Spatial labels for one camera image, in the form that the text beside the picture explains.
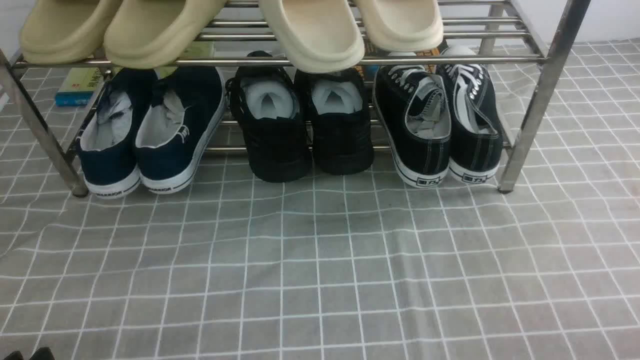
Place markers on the black canvas sneaker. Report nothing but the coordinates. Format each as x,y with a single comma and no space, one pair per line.
477,134
411,104

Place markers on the stainless steel shoe rack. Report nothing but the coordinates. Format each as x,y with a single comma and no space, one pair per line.
491,32

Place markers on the black mesh shoe right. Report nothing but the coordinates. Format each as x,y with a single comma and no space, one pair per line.
336,105

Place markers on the black mesh shoe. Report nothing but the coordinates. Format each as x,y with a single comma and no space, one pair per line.
266,106
336,105

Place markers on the black mesh shoe left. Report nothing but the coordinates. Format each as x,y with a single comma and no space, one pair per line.
266,106

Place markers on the grey checked cloth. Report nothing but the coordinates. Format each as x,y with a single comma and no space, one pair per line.
343,268

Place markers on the cream slipper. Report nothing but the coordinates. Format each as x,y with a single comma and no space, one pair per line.
317,36
402,25

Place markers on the navy sneaker right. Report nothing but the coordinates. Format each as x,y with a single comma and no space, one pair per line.
186,108

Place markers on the navy sneaker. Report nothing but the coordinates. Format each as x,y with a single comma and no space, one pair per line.
105,145
186,108

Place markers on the cream slipper far right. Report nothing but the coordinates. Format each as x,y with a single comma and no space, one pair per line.
402,25

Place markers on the navy sneaker left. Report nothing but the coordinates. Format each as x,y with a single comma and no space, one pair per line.
105,145

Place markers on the beige slipper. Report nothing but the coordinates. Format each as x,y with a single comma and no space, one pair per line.
65,31
148,34

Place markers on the green and blue book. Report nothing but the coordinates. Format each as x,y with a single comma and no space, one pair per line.
81,83

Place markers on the beige slipper far left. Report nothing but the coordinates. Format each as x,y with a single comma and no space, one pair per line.
65,31

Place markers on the black book with blue ring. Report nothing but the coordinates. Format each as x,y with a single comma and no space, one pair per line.
367,71

